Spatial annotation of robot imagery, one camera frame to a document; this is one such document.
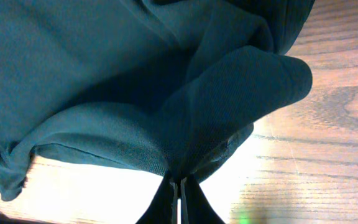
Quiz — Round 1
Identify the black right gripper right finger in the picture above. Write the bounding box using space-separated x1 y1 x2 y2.
180 175 225 224

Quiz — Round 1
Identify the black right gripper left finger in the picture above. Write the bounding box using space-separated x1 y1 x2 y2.
136 172 178 224

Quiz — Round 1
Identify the dark teal t-shirt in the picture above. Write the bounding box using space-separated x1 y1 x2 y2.
0 0 313 201

